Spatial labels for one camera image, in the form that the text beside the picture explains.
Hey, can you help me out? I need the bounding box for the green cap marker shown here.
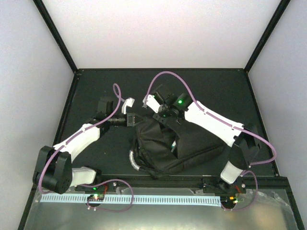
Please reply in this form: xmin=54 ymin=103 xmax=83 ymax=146
xmin=171 ymin=141 xmax=177 ymax=152

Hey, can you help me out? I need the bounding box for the black student bag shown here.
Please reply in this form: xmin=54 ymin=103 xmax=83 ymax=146
xmin=129 ymin=118 xmax=227 ymax=179

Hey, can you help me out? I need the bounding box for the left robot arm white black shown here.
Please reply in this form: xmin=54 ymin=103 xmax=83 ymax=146
xmin=33 ymin=97 xmax=136 ymax=194

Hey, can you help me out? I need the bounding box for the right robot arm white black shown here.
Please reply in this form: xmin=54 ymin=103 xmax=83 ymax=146
xmin=142 ymin=89 xmax=261 ymax=193

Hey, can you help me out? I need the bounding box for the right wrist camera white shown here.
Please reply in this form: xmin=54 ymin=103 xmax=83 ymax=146
xmin=142 ymin=94 xmax=160 ymax=113

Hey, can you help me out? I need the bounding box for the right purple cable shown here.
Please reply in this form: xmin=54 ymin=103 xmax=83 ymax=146
xmin=146 ymin=71 xmax=277 ymax=212

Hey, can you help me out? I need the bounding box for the black front rail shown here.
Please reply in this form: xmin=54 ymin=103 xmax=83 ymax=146
xmin=74 ymin=173 xmax=248 ymax=192

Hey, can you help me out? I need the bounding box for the light blue slotted cable duct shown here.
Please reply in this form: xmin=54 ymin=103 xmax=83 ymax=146
xmin=40 ymin=194 xmax=221 ymax=207

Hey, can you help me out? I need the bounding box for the left black frame post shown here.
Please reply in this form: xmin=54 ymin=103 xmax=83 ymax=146
xmin=33 ymin=0 xmax=78 ymax=73

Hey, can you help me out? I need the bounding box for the black frame post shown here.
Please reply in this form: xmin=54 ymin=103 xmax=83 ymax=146
xmin=244 ymin=0 xmax=291 ymax=74
xmin=33 ymin=0 xmax=78 ymax=73

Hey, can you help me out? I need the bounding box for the right black frame post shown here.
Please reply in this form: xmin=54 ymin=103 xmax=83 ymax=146
xmin=244 ymin=0 xmax=291 ymax=74

